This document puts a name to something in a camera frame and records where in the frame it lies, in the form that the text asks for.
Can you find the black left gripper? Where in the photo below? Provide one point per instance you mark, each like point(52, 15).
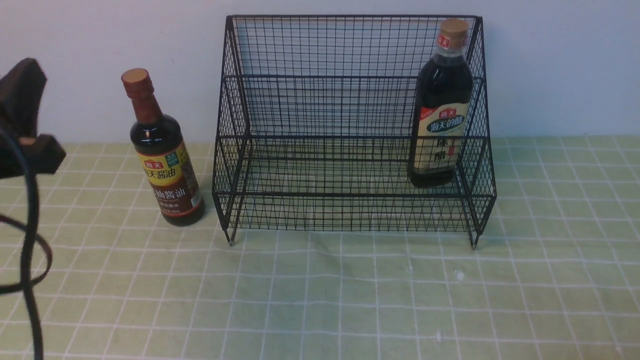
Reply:
point(21, 91)

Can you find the soy sauce bottle red cap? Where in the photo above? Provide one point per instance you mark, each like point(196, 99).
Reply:
point(158, 140)

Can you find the dark vinegar bottle tan cap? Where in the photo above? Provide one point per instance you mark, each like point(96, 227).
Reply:
point(442, 98)

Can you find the green checkered tablecloth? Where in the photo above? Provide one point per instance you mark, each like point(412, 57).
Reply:
point(555, 275)

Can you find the black wire mesh rack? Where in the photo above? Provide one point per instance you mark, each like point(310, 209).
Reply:
point(314, 128)

